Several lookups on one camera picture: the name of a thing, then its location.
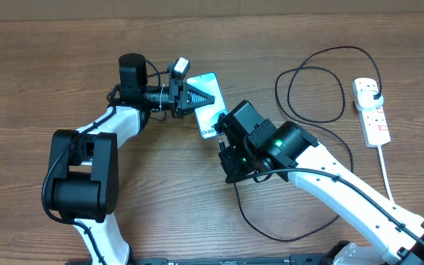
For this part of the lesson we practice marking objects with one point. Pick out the white power strip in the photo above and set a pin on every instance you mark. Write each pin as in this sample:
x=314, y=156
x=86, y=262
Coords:
x=373, y=122

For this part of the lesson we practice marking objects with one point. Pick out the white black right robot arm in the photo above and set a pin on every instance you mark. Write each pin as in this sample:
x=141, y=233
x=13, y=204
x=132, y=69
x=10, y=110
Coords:
x=396, y=235

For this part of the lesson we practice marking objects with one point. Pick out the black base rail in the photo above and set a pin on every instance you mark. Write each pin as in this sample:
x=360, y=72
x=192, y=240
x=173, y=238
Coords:
x=294, y=259

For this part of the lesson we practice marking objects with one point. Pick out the Samsung Galaxy smartphone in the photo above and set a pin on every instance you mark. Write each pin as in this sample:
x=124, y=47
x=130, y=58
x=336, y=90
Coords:
x=207, y=116

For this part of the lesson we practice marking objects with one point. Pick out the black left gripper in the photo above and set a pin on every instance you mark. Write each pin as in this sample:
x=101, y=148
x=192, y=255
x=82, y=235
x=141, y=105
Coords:
x=179, y=93

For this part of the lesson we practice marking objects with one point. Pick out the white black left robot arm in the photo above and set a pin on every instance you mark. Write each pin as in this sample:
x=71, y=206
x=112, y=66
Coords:
x=81, y=186

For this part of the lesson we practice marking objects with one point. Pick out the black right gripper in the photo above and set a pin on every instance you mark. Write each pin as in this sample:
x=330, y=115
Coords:
x=235, y=171

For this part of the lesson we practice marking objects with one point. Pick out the white charger plug adapter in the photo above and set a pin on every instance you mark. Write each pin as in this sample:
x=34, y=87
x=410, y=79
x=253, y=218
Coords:
x=368, y=100

